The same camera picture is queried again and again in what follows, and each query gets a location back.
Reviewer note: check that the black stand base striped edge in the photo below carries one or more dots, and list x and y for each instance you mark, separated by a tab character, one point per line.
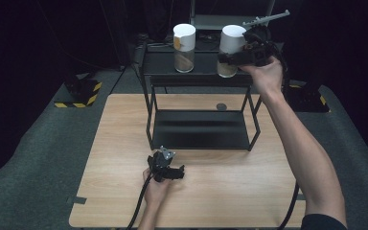
80	91
310	100

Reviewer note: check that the person's black sleeve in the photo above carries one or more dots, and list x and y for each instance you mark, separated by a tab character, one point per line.
322	223

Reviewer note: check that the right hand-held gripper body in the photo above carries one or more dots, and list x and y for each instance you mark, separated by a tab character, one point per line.
262	44

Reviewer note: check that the grey tape strip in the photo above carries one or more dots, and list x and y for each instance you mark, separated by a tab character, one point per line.
76	200

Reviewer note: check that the round grey table grommet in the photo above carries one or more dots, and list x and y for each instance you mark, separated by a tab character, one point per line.
221	106

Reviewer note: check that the glass jar with white lid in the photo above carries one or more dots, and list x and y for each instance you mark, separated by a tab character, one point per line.
184	48
229	48

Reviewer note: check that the person's left hand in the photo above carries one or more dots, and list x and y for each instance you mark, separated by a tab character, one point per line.
156	191

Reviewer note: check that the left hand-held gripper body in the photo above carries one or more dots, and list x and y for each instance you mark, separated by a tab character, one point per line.
160	164

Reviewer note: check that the black metal shelf rack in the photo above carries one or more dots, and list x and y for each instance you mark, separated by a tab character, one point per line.
201	127

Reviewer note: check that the grey metal frame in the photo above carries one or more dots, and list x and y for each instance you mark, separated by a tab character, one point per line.
209	20

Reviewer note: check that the person's right hand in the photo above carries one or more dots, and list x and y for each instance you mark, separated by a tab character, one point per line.
268	78

